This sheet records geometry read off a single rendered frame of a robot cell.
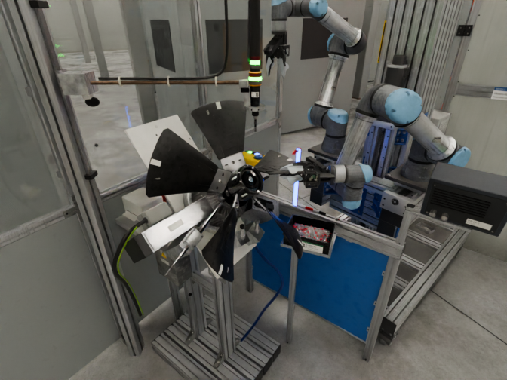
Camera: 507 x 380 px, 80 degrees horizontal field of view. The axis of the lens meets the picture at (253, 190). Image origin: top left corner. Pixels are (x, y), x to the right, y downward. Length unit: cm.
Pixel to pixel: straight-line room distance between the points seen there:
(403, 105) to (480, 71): 150
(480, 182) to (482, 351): 137
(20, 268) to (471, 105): 283
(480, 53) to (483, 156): 72
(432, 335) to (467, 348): 18
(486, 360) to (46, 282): 239
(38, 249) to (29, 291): 20
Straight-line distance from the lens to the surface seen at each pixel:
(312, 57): 524
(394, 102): 121
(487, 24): 267
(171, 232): 108
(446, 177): 129
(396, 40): 182
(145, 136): 132
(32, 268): 166
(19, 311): 175
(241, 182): 107
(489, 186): 129
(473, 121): 274
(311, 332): 215
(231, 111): 125
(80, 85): 125
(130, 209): 163
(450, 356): 234
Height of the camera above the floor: 174
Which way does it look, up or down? 30 degrees down
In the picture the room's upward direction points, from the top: 1 degrees counter-clockwise
